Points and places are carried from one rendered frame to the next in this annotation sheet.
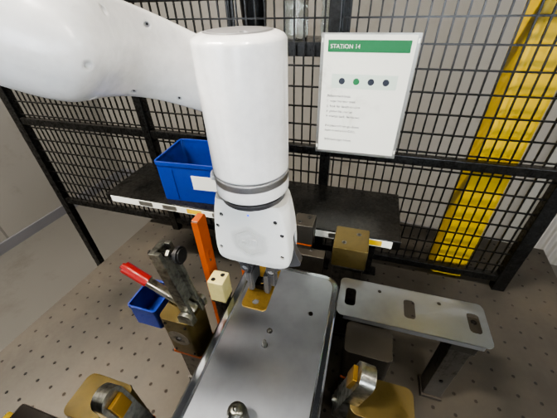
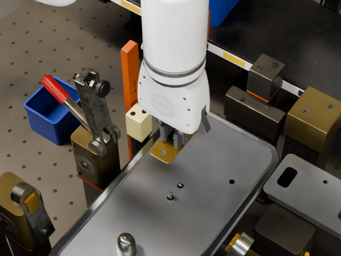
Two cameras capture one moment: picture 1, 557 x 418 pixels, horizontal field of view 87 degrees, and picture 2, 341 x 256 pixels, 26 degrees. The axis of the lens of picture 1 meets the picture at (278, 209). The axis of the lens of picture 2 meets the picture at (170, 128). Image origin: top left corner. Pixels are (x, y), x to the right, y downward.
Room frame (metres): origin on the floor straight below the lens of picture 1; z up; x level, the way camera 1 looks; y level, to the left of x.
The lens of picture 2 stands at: (-0.35, -0.17, 2.10)
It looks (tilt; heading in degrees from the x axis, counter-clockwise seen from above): 53 degrees down; 18
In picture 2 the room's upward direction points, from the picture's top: straight up
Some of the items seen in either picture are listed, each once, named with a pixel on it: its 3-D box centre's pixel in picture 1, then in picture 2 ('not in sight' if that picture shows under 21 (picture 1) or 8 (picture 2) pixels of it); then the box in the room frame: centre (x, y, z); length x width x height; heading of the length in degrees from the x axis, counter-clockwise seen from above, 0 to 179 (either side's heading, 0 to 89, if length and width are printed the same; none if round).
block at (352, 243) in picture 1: (343, 287); (303, 164); (0.51, -0.17, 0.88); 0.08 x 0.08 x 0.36; 72
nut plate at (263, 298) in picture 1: (262, 284); (174, 138); (0.29, 0.03, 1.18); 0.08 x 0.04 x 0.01; 162
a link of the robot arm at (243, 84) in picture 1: (244, 104); (174, 10); (0.30, 0.03, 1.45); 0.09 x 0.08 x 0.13; 14
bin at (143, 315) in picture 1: (155, 303); (56, 111); (0.58, 0.40, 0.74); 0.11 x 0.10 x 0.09; 162
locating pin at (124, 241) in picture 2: (237, 416); (126, 246); (0.17, 0.07, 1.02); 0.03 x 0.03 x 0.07
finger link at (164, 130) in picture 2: (245, 266); (161, 118); (0.30, 0.05, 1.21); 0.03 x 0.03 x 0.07; 72
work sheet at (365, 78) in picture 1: (360, 99); not in sight; (0.79, -0.23, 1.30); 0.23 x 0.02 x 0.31; 72
